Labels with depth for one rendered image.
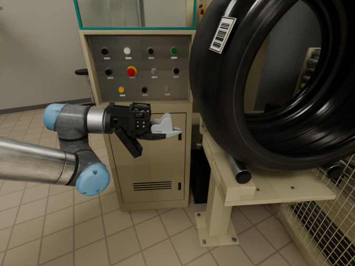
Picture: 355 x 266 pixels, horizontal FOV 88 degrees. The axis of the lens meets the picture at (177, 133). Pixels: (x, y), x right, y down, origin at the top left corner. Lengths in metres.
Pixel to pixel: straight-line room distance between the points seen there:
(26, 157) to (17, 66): 3.72
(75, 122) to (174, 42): 0.69
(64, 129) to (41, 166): 0.15
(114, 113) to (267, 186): 0.55
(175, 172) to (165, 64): 0.73
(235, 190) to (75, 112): 0.50
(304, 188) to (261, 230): 0.90
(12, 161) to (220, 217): 1.16
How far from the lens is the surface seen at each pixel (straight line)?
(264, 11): 0.41
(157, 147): 1.20
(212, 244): 1.46
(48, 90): 4.14
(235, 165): 0.58
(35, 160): 0.44
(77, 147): 0.56
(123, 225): 1.58
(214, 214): 1.30
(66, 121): 0.55
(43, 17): 4.00
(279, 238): 1.64
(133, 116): 0.49
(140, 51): 1.06
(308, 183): 0.80
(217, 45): 0.39
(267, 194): 0.69
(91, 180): 0.46
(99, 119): 0.52
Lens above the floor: 1.27
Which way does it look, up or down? 29 degrees down
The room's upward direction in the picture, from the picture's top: straight up
